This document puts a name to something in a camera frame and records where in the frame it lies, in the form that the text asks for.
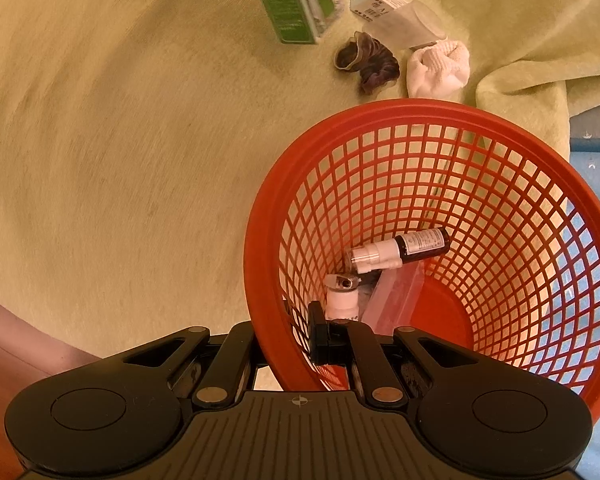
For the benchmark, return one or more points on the clear plastic container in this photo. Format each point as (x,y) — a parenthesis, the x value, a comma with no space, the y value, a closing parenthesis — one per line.
(415,25)

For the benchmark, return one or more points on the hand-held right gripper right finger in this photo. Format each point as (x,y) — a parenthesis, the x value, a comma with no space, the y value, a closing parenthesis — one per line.
(317,335)

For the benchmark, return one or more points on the small white medicine box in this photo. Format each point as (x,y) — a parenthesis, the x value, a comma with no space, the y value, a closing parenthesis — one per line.
(372,0)

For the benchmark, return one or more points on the light green blanket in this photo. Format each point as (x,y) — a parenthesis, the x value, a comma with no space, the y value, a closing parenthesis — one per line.
(105,160)

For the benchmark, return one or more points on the small white bottle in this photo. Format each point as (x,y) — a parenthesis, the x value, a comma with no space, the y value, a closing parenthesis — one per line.
(342,305)

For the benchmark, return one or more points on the green and white box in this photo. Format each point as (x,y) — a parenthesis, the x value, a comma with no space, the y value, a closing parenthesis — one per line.
(285,5)

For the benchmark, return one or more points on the clear plastic bag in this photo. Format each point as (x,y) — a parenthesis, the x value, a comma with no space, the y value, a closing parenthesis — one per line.
(397,295)

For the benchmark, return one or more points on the red plastic mesh basket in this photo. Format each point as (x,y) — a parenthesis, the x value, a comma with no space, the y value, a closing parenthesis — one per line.
(265,280)

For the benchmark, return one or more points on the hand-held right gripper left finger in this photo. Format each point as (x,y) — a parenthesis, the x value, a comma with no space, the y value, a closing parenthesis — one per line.
(230,355)

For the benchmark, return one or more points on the white sock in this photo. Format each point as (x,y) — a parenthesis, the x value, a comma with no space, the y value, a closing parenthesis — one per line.
(437,70)

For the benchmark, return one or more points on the brown spray bottle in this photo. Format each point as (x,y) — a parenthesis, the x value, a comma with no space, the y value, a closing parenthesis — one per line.
(420,245)

